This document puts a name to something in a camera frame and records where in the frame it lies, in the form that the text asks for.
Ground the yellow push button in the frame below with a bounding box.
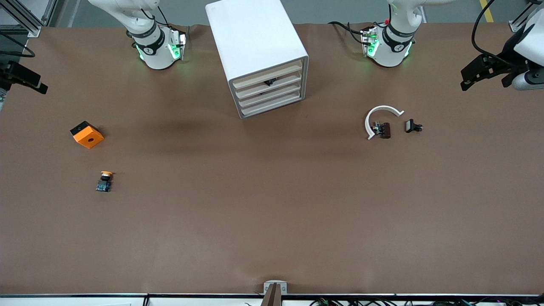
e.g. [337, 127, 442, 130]
[96, 171, 114, 193]

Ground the brown table cover sheet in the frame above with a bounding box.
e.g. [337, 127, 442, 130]
[0, 22, 544, 296]

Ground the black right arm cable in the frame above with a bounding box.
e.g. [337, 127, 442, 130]
[0, 32, 35, 58]

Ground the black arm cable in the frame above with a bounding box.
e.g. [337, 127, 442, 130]
[471, 0, 513, 65]
[0, 32, 35, 58]

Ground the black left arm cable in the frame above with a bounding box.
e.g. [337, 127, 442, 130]
[471, 0, 513, 65]

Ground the aluminium frame profile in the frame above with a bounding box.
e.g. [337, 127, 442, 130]
[509, 0, 537, 33]
[0, 0, 58, 38]

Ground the orange button enclosure box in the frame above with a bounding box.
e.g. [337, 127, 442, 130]
[70, 121, 105, 149]

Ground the white half-ring pipe clamp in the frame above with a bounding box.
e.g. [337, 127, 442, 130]
[365, 105, 405, 141]

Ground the chrome valve brown handle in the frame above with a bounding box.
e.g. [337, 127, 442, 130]
[371, 122, 391, 139]

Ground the black base cable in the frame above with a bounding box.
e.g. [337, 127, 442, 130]
[329, 20, 370, 45]

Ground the coloured cable bundle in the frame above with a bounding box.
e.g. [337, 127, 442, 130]
[310, 297, 544, 306]

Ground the white table edge rail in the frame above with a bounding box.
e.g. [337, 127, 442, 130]
[0, 293, 544, 306]

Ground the grey metal bracket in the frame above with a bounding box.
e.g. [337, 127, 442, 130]
[263, 280, 288, 295]

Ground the brown mount post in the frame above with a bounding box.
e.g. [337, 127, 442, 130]
[261, 283, 283, 306]

